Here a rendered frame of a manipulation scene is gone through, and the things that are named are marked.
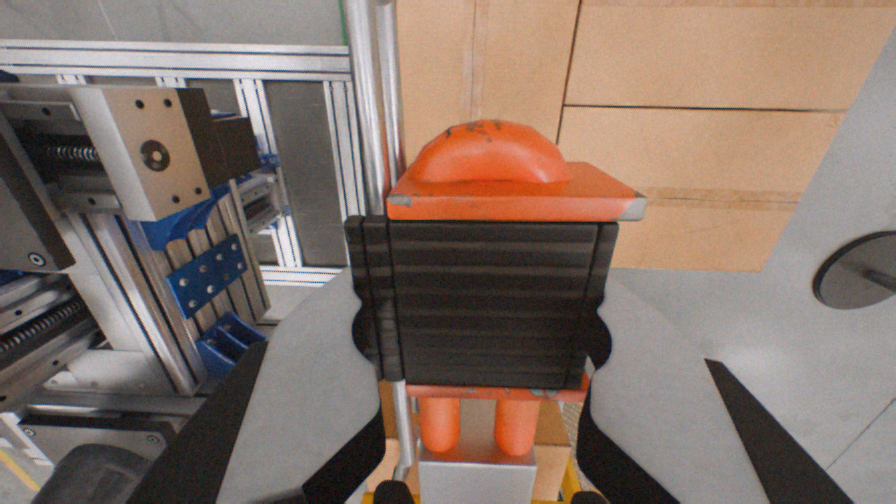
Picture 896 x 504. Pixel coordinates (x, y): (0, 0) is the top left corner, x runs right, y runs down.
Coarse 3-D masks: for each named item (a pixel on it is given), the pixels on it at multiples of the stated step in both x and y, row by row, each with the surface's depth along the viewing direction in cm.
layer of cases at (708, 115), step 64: (448, 0) 62; (512, 0) 61; (576, 0) 61; (640, 0) 60; (704, 0) 60; (768, 0) 60; (832, 0) 59; (448, 64) 67; (512, 64) 66; (576, 64) 66; (640, 64) 65; (704, 64) 65; (768, 64) 64; (832, 64) 64; (576, 128) 71; (640, 128) 70; (704, 128) 70; (768, 128) 69; (832, 128) 69; (640, 192) 77; (704, 192) 76; (768, 192) 76; (640, 256) 85; (704, 256) 84; (768, 256) 83
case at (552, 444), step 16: (384, 384) 71; (384, 400) 67; (384, 416) 64; (416, 416) 64; (544, 416) 64; (560, 416) 64; (544, 432) 61; (560, 432) 61; (416, 448) 60; (544, 448) 59; (560, 448) 59; (384, 464) 63; (416, 464) 63; (544, 464) 61; (560, 464) 61; (368, 480) 66; (416, 480) 65; (544, 480) 63; (560, 480) 63; (544, 496) 66
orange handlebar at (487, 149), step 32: (448, 128) 10; (480, 128) 10; (512, 128) 10; (416, 160) 11; (448, 160) 10; (480, 160) 10; (512, 160) 10; (544, 160) 10; (448, 416) 16; (512, 416) 15; (448, 448) 17; (512, 448) 16
